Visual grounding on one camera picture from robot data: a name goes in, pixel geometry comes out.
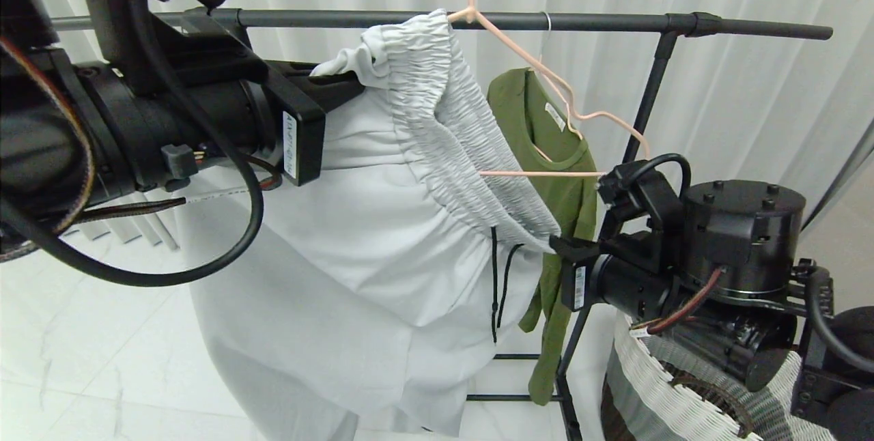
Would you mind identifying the green printed t-shirt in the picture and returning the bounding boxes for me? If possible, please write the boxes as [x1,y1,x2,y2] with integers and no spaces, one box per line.
[487,67,600,406]

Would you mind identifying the black clothes rack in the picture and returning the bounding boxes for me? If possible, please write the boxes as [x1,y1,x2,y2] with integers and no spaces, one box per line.
[51,8,834,441]

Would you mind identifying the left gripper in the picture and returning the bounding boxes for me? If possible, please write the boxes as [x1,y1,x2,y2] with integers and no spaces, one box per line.
[48,52,367,223]

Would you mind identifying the white laundry basket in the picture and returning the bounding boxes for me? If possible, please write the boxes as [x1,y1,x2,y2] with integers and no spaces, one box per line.
[601,311,839,441]

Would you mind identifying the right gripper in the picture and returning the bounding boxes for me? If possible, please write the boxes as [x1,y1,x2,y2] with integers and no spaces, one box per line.
[548,233,800,393]

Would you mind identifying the pale grey shorts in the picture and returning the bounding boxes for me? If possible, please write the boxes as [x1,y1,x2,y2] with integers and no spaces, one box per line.
[174,8,563,438]

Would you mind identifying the white curtain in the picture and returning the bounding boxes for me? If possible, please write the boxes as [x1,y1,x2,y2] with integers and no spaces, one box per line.
[0,0,874,278]

